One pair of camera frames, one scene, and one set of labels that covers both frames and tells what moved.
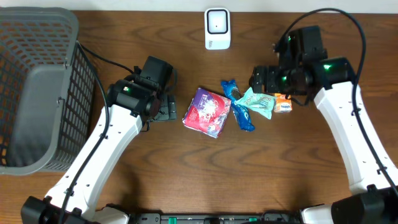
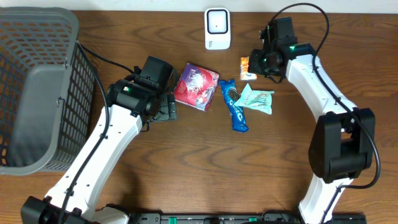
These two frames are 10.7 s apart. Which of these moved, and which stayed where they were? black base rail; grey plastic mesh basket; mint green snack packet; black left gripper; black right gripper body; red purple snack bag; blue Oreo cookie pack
Moved: blue Oreo cookie pack; mint green snack packet; red purple snack bag; black right gripper body
Stayed: black base rail; black left gripper; grey plastic mesh basket
